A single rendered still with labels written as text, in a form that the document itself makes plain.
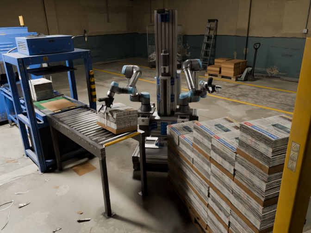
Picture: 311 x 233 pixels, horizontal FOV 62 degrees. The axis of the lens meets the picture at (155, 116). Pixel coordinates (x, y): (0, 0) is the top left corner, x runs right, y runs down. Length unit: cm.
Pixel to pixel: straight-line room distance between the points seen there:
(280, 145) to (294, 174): 41
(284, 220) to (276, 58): 804
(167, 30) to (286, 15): 619
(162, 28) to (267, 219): 235
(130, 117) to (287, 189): 182
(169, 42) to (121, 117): 118
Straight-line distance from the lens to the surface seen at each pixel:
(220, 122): 231
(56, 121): 335
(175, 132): 267
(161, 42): 331
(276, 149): 161
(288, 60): 907
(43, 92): 437
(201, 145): 223
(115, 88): 270
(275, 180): 173
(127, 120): 270
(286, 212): 136
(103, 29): 1265
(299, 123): 116
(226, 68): 882
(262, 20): 937
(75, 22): 1201
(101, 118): 286
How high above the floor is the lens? 193
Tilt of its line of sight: 21 degrees down
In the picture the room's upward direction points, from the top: 2 degrees counter-clockwise
